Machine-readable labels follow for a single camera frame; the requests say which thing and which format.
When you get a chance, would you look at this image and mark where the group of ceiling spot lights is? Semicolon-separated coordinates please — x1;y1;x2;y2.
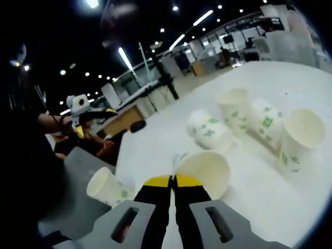
23;4;244;104

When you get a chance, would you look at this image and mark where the person's dark clothing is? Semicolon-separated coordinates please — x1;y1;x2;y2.
5;108;67;224

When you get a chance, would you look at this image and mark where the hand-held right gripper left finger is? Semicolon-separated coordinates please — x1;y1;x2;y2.
90;175;173;249

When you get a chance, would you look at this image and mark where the black oval object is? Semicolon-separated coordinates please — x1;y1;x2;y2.
129;120;147;133

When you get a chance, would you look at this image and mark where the pale grey panel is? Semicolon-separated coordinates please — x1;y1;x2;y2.
267;31;317;70

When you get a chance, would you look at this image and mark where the black tripod stand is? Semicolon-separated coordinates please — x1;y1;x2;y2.
151;49;180;101

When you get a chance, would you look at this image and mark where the short ceiling strip light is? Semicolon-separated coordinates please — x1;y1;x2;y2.
193;9;214;26
169;34;185;51

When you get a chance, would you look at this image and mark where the yellow wooden cabinet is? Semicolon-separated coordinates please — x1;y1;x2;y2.
191;61;205;76

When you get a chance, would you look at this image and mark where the dark red screen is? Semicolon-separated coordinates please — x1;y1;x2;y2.
260;17;282;33

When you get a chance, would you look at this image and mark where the green glass panel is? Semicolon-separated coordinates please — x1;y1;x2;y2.
139;43;153;81

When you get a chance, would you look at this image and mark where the white paper cup green print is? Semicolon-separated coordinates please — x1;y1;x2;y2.
172;150;231;201
216;87;252;132
279;108;326;174
248;97;286;147
186;109;236;154
86;167;136;209

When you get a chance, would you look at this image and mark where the white desk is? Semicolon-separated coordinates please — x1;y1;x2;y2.
114;80;161;109

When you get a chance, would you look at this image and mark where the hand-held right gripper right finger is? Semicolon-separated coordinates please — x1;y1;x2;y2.
173;174;256;249

